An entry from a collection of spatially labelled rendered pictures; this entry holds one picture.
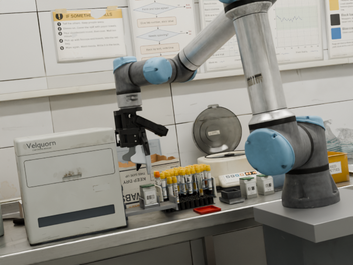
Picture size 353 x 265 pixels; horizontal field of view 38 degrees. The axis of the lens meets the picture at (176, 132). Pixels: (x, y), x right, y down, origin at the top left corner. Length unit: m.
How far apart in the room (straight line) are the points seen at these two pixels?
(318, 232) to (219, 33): 0.61
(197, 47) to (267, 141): 0.43
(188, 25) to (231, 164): 0.68
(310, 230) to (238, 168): 0.81
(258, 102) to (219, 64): 1.11
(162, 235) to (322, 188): 0.49
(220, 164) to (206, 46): 0.60
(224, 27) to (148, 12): 0.82
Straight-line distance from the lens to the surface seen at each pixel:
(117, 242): 1.51
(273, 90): 1.24
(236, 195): 1.72
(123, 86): 1.54
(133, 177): 1.84
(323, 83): 2.60
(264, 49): 1.25
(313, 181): 1.35
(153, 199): 1.59
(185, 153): 2.26
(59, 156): 1.49
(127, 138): 1.54
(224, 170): 1.95
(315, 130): 1.35
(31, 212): 1.50
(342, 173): 1.90
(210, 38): 1.48
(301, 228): 1.24
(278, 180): 1.85
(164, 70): 1.47
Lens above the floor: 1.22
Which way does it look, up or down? 3 degrees down
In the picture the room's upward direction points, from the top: 7 degrees counter-clockwise
